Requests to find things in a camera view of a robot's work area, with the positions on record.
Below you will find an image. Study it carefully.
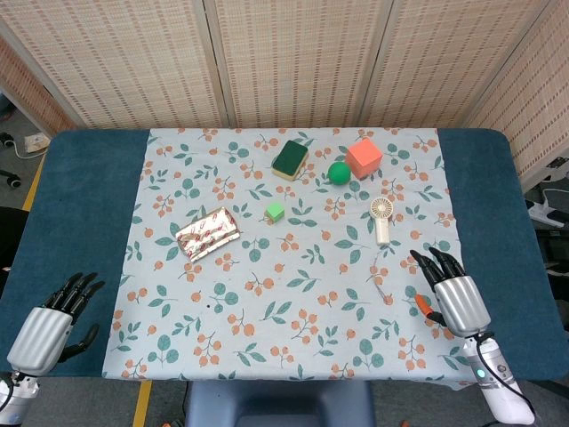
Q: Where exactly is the white handheld fan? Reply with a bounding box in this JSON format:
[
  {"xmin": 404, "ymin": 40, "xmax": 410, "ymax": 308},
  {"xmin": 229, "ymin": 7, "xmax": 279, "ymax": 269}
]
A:
[{"xmin": 369, "ymin": 197, "xmax": 395, "ymax": 246}]

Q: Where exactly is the green yellow sponge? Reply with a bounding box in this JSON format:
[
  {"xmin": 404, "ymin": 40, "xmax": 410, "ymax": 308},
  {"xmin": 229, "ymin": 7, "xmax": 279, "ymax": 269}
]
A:
[{"xmin": 271, "ymin": 140, "xmax": 310, "ymax": 182}]

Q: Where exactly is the crumpled foil snack wrapper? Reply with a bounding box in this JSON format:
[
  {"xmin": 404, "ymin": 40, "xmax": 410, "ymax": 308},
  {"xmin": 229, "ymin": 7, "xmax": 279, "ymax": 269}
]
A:
[{"xmin": 174, "ymin": 206, "xmax": 242, "ymax": 264}]

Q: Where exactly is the green ball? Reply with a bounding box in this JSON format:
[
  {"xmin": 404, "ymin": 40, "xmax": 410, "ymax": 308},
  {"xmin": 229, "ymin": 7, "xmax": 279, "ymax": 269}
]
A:
[{"xmin": 327, "ymin": 161, "xmax": 353, "ymax": 186}]

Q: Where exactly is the woven folding screen panel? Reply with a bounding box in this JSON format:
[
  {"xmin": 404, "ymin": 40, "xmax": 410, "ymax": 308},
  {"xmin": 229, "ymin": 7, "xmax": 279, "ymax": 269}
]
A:
[
  {"xmin": 358, "ymin": 0, "xmax": 557, "ymax": 129},
  {"xmin": 202, "ymin": 0, "xmax": 395, "ymax": 130},
  {"xmin": 0, "ymin": 0, "xmax": 226, "ymax": 131},
  {"xmin": 0, "ymin": 35, "xmax": 77, "ymax": 135},
  {"xmin": 464, "ymin": 0, "xmax": 569, "ymax": 193}
]

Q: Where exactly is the small light green cube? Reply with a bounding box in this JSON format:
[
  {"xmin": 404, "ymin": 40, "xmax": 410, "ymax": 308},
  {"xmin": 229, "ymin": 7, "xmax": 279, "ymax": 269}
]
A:
[{"xmin": 264, "ymin": 202, "xmax": 286, "ymax": 225}]

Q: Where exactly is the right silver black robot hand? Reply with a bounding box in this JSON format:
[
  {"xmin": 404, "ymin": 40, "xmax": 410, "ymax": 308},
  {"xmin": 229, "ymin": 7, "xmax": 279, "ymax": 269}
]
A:
[{"xmin": 409, "ymin": 248, "xmax": 493, "ymax": 338}]

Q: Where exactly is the beige paper bag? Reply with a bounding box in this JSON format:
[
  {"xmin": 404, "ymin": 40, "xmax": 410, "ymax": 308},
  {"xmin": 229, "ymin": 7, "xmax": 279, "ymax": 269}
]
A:
[{"xmin": 23, "ymin": 133, "xmax": 51, "ymax": 155}]

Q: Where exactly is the orange cube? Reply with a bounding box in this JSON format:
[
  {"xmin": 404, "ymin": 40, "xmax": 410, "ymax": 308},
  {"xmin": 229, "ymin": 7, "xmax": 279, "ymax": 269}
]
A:
[{"xmin": 345, "ymin": 138, "xmax": 384, "ymax": 181}]

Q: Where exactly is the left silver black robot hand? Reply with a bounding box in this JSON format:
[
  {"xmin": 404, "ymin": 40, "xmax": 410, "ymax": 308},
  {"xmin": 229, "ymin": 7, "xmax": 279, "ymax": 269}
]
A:
[{"xmin": 6, "ymin": 271, "xmax": 106, "ymax": 375}]

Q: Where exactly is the white power strip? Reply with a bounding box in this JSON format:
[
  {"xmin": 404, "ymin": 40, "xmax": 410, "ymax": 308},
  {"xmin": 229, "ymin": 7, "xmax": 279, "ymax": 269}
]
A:
[{"xmin": 525, "ymin": 198, "xmax": 569, "ymax": 229}]

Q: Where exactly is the blue table cover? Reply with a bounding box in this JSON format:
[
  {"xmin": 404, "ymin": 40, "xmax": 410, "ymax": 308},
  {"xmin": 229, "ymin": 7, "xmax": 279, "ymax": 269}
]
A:
[{"xmin": 0, "ymin": 128, "xmax": 569, "ymax": 384}]

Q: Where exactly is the floral print tablecloth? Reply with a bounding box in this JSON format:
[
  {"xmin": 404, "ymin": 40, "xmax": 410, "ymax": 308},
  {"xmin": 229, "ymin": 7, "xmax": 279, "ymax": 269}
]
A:
[{"xmin": 100, "ymin": 127, "xmax": 479, "ymax": 389}]

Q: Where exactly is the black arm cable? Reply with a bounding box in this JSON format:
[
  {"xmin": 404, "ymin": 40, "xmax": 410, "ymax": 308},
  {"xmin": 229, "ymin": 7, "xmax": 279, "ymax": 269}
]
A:
[{"xmin": 473, "ymin": 331, "xmax": 540, "ymax": 420}]

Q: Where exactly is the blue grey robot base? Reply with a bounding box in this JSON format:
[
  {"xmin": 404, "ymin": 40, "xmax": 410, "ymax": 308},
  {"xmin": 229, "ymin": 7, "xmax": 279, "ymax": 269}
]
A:
[{"xmin": 183, "ymin": 380, "xmax": 375, "ymax": 427}]

